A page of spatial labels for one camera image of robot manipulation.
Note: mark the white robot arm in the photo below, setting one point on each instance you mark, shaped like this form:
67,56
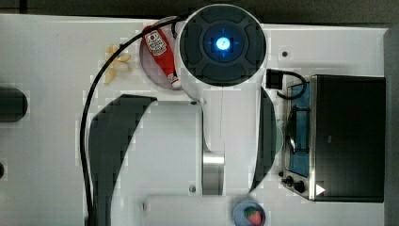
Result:
209,132

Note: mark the pink oval plate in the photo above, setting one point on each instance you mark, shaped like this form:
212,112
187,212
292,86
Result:
152,70

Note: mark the red ketchup bottle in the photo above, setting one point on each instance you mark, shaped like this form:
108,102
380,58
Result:
159,48

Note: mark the light green round plate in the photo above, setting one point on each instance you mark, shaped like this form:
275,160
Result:
279,136

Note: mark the peeled yellow banana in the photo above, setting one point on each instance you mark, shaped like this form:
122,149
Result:
119,65

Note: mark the blue bowl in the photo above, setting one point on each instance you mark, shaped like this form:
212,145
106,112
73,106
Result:
238,214

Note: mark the red strawberry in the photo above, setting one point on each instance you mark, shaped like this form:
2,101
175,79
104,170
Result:
253,216

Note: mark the black toaster oven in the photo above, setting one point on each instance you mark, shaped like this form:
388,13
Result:
334,139

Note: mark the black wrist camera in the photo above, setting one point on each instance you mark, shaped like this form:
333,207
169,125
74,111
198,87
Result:
274,79

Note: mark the black cylinder post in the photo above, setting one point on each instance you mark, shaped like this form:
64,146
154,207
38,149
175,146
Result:
13,104

